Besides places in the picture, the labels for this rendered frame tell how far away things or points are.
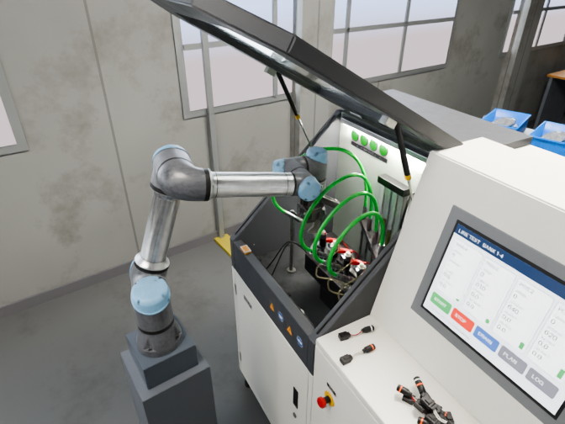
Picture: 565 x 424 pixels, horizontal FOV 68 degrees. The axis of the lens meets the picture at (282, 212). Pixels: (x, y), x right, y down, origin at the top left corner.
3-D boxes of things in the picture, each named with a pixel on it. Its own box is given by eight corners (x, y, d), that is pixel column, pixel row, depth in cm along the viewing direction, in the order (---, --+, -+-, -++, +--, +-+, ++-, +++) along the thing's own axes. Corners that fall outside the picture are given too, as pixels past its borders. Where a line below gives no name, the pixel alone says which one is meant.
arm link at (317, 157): (300, 146, 146) (322, 144, 149) (299, 175, 152) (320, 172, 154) (309, 155, 140) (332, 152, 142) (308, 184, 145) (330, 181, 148)
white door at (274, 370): (240, 368, 229) (232, 269, 194) (243, 366, 230) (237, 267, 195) (301, 477, 180) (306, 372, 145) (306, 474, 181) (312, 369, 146)
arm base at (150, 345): (145, 364, 134) (140, 343, 129) (130, 335, 144) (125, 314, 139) (189, 343, 141) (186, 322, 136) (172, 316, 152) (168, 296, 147)
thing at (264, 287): (234, 270, 192) (233, 241, 184) (244, 267, 194) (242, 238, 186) (306, 368, 146) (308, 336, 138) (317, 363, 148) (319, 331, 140)
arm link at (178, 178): (162, 174, 109) (327, 175, 128) (157, 158, 118) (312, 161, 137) (161, 213, 115) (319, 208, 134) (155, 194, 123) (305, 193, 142)
